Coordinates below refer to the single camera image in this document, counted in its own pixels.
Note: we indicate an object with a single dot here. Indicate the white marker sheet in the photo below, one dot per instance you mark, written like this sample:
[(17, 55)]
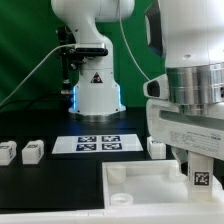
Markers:
[(97, 144)]

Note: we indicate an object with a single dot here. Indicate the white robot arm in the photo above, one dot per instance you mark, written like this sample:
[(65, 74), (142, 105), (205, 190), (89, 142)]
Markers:
[(185, 107)]

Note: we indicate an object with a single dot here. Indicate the white square table top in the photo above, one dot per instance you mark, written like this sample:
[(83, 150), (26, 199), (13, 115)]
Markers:
[(153, 185)]

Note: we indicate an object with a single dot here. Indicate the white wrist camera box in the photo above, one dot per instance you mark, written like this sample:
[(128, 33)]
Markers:
[(157, 88)]

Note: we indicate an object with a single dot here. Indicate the black camera stand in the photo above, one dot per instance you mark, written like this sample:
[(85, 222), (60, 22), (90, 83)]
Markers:
[(70, 61)]

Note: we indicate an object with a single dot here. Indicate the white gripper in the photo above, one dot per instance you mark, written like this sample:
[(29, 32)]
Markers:
[(199, 134)]

